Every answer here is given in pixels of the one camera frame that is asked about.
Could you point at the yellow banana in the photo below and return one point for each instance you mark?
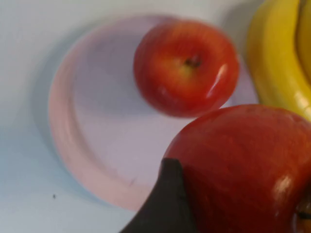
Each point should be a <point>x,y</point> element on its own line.
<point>306,36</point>
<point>272,60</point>

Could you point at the pink round plate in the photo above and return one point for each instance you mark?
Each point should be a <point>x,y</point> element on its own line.
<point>97,121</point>

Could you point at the red apple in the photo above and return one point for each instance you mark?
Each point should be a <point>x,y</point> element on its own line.
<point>175,80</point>
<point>243,157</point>

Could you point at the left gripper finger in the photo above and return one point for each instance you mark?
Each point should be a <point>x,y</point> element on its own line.
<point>167,206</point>

